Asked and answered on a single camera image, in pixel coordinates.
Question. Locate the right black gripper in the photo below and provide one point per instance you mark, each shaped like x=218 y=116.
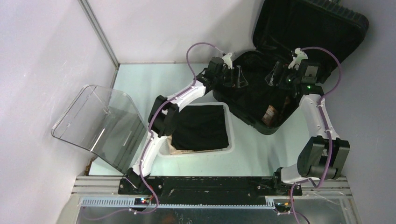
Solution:
x=283 y=72

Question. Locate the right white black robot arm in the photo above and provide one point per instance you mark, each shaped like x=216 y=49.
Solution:
x=325 y=153

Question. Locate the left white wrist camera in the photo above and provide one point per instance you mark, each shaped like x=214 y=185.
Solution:
x=228 y=60

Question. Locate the aluminium frame rail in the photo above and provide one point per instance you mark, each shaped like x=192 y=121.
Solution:
x=102 y=191

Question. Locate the beige cloth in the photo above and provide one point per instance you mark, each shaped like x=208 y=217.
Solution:
x=174 y=151

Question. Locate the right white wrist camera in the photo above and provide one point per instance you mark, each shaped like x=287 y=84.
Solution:
x=298 y=56

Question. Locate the black ribbed hard-shell suitcase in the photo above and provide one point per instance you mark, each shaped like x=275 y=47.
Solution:
x=327 y=32

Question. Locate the round wooden brush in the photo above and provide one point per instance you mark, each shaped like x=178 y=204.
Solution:
x=286 y=103

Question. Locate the white perforated plastic basket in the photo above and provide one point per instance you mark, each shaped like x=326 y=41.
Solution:
x=164 y=150

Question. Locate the black garment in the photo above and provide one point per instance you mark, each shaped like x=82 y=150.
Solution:
x=201 y=128

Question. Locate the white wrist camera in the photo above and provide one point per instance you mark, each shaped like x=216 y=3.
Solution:
x=228 y=60
x=298 y=56

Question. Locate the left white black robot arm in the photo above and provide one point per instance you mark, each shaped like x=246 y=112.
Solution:
x=165 y=112

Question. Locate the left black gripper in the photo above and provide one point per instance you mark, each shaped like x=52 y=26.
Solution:
x=238 y=80

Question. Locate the clear acrylic bin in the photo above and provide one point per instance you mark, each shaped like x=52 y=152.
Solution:
x=105 y=122

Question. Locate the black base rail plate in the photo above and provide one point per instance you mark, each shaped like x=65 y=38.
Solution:
x=228 y=191

